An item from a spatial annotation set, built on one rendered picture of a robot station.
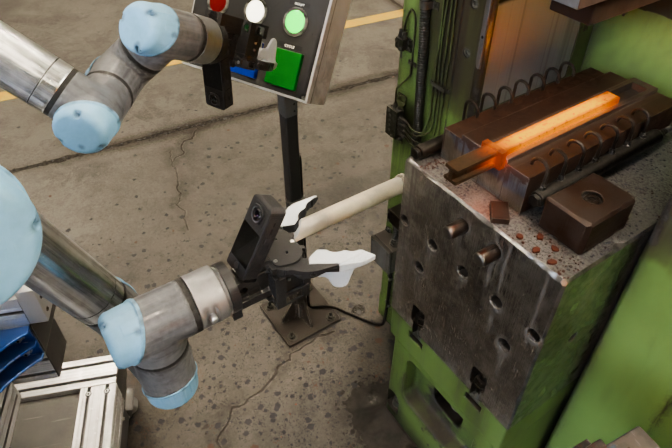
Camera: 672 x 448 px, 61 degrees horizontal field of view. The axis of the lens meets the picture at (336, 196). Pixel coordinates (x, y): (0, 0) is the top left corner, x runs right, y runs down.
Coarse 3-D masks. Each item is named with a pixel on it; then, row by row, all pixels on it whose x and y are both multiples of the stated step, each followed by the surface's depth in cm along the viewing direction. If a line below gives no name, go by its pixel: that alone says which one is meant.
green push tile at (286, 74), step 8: (280, 48) 116; (280, 56) 116; (288, 56) 115; (296, 56) 114; (280, 64) 116; (288, 64) 115; (296, 64) 114; (272, 72) 117; (280, 72) 116; (288, 72) 115; (296, 72) 115; (264, 80) 118; (272, 80) 117; (280, 80) 116; (288, 80) 116; (296, 80) 115; (288, 88) 116
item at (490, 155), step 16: (608, 96) 108; (560, 112) 104; (576, 112) 104; (592, 112) 105; (528, 128) 100; (544, 128) 100; (560, 128) 101; (496, 144) 96; (512, 144) 96; (528, 144) 98; (464, 160) 92; (480, 160) 92; (496, 160) 95; (448, 176) 92; (464, 176) 93
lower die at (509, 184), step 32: (544, 96) 113; (576, 96) 111; (640, 96) 109; (448, 128) 105; (480, 128) 103; (512, 128) 103; (576, 128) 102; (608, 128) 103; (640, 128) 105; (448, 160) 108; (512, 160) 95; (576, 160) 98; (512, 192) 96
